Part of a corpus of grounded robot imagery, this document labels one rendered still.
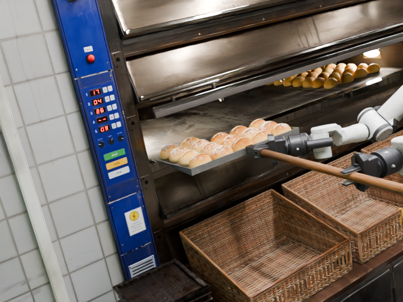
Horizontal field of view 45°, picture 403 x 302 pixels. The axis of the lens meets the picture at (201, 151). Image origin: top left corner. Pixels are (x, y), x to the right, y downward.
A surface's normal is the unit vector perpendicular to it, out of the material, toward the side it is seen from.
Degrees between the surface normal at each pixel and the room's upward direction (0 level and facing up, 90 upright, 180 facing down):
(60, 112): 90
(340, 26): 70
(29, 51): 90
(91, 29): 90
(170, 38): 90
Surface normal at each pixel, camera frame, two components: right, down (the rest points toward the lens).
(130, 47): 0.54, 0.15
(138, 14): 0.44, -0.18
